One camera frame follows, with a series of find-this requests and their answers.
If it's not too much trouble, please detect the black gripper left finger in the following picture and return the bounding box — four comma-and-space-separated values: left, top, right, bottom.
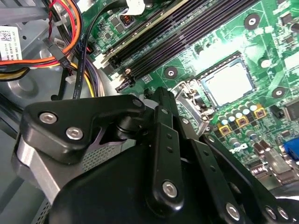
20, 86, 185, 212

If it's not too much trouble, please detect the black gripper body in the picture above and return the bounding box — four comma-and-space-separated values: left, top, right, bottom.
48, 143, 226, 224

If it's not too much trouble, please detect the silver square CPU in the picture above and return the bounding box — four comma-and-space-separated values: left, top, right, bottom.
201, 61, 255, 108

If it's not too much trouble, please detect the metal socket cover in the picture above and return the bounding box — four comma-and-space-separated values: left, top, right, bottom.
174, 78, 212, 135

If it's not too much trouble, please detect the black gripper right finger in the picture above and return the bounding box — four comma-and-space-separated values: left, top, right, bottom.
174, 93, 294, 224

